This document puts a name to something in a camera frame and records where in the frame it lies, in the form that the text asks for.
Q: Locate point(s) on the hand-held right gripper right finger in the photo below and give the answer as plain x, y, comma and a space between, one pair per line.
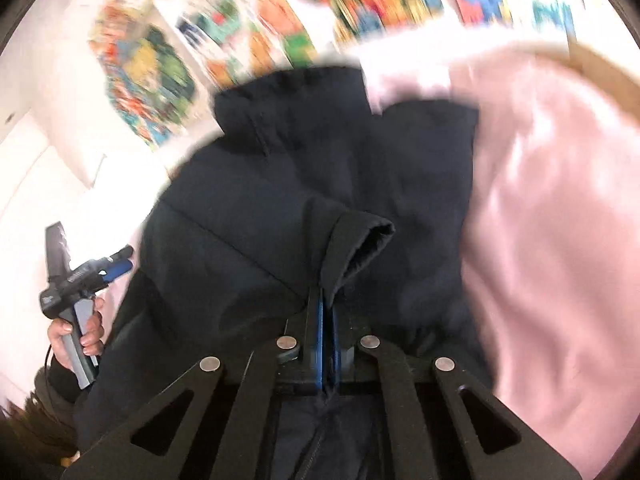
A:
334, 350

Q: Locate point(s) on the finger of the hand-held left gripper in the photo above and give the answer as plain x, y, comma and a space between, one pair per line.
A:
118, 270
121, 253

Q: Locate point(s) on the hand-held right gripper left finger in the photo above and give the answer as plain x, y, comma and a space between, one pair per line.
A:
313, 335

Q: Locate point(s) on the black padded jacket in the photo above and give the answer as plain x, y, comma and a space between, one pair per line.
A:
300, 160

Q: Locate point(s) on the person's left forearm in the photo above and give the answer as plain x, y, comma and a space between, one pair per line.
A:
65, 385

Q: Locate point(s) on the person's left hand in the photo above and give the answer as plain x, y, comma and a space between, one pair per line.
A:
94, 332

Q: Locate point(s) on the pink duvet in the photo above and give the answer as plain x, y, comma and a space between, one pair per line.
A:
550, 235

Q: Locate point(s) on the group of colourful wall drawings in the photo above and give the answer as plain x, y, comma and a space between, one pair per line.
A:
145, 70

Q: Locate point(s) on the wooden bed frame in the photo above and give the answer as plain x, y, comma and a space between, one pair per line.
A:
615, 77

